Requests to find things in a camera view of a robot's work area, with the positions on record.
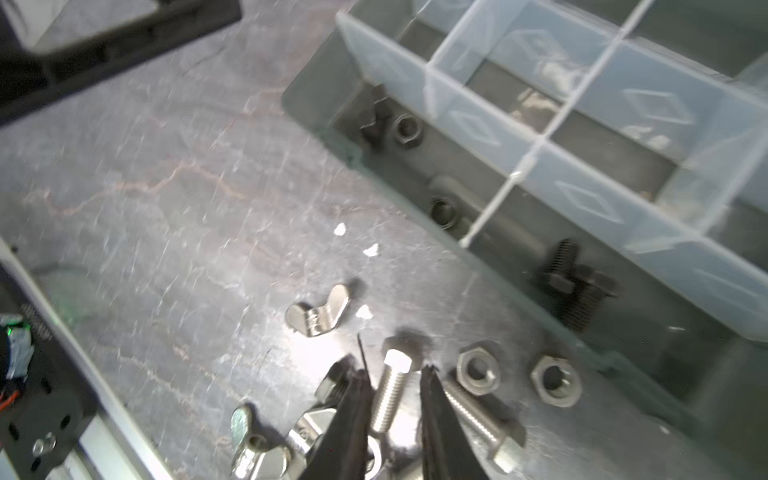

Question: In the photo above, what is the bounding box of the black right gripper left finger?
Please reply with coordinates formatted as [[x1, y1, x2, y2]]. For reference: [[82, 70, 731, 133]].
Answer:
[[300, 355, 373, 479]]

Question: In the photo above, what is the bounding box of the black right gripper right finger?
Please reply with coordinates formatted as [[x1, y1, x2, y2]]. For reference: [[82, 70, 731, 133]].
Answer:
[[420, 365, 488, 479]]

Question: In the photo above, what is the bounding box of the silver hex bolt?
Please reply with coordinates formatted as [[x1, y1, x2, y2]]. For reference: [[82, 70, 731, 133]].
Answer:
[[442, 378, 527, 474], [369, 338, 423, 437]]

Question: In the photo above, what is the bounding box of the black hex bolt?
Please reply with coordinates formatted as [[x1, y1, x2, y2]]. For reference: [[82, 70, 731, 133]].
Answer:
[[557, 265, 620, 333], [539, 238, 580, 295]]

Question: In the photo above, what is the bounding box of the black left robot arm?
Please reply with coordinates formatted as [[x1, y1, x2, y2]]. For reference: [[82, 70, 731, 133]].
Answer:
[[1, 1, 242, 126]]

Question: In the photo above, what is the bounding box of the silver wing nut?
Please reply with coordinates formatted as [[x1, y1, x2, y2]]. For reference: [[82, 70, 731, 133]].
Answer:
[[286, 407, 337, 460], [230, 403, 291, 479], [285, 284, 350, 338]]

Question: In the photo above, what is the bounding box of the silver hex nut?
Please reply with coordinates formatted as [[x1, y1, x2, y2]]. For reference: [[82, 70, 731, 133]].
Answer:
[[456, 346, 501, 396], [530, 355, 583, 408], [315, 358, 352, 406]]

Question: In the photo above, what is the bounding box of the grey plastic organizer box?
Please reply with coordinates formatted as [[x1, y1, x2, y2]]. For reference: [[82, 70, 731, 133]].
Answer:
[[282, 1, 767, 479]]

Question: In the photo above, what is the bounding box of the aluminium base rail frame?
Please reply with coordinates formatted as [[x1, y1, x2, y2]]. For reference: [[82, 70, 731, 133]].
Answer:
[[1, 243, 173, 479]]

